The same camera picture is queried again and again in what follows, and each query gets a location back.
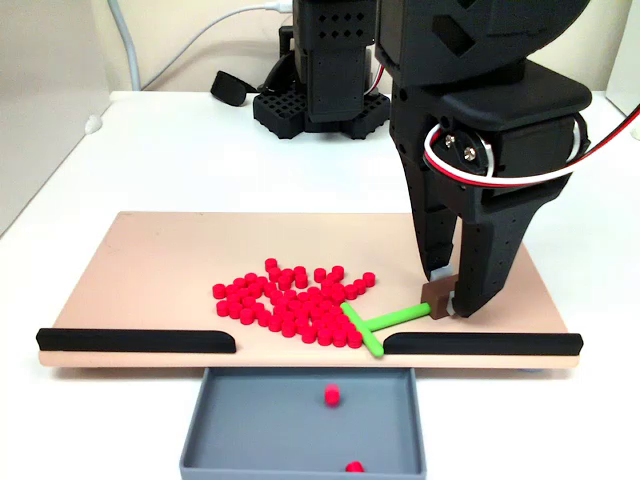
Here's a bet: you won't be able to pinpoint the white red black servo cable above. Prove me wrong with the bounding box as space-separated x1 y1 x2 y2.
422 102 640 190

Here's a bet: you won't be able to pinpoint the grey plastic container tray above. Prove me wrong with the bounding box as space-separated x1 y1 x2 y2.
178 367 429 480

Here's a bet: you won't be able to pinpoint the thick pale grey cable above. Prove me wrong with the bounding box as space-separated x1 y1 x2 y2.
107 0 142 92

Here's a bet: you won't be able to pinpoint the white USB cable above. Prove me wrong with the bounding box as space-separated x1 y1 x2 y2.
141 0 294 92

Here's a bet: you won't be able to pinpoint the green T pusher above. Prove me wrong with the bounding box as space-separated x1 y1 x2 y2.
341 279 455 359

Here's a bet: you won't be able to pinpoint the beige plastic board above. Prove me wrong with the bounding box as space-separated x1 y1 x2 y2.
38 210 584 371

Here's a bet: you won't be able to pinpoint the short red white servo cable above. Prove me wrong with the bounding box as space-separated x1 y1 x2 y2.
366 63 387 97

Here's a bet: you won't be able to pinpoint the black barrier rail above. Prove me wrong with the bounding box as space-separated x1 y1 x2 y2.
383 331 584 358
35 327 238 356

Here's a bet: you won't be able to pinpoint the black plastic clamp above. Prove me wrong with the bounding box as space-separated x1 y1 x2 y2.
209 69 251 108

